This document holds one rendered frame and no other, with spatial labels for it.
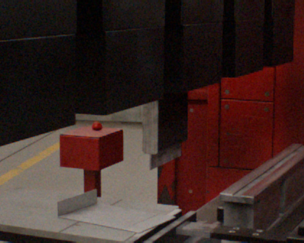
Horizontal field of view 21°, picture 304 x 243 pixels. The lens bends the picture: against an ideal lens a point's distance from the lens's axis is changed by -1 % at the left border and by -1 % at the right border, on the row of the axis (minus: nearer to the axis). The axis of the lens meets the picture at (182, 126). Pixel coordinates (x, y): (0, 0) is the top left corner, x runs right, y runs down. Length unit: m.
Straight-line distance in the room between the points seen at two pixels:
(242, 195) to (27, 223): 0.41
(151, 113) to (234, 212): 0.42
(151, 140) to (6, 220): 0.23
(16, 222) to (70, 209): 0.08
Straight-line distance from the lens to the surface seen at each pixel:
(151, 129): 0.97
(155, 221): 1.05
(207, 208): 1.61
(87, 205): 1.12
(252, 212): 1.34
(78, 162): 2.89
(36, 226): 1.04
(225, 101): 1.89
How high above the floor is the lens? 1.29
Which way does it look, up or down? 9 degrees down
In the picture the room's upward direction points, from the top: 1 degrees clockwise
